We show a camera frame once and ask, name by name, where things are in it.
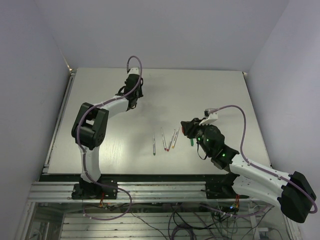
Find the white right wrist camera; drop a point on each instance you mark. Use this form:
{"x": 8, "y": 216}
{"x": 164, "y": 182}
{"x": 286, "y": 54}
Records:
{"x": 210, "y": 116}

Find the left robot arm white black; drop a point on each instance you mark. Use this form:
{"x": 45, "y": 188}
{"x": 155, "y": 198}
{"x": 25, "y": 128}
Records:
{"x": 89, "y": 128}

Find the aluminium frame rail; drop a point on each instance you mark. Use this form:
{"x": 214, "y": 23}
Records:
{"x": 147, "y": 192}

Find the white pen green end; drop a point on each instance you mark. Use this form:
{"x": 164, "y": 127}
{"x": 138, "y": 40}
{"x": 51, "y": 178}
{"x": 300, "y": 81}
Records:
{"x": 154, "y": 144}

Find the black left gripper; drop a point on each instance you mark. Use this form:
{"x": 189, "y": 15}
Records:
{"x": 141, "y": 93}

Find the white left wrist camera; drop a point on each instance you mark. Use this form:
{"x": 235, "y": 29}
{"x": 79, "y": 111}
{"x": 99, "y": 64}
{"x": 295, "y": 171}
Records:
{"x": 134, "y": 70}

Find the white pen orange end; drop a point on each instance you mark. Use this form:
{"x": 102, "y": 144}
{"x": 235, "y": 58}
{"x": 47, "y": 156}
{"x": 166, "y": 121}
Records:
{"x": 171, "y": 141}

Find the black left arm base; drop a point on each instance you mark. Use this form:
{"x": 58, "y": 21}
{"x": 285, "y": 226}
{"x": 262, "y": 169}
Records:
{"x": 84, "y": 190}

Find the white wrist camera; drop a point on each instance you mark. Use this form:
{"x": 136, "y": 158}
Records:
{"x": 210, "y": 116}
{"x": 134, "y": 70}

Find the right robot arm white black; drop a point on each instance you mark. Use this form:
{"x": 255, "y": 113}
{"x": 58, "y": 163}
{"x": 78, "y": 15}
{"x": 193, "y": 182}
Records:
{"x": 292, "y": 193}

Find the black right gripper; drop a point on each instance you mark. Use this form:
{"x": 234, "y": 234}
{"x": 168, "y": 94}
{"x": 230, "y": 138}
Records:
{"x": 190, "y": 127}

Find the white pen red end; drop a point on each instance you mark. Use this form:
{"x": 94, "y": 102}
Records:
{"x": 163, "y": 139}

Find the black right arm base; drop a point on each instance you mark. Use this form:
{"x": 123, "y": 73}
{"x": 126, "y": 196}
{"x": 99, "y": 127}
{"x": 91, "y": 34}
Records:
{"x": 220, "y": 186}

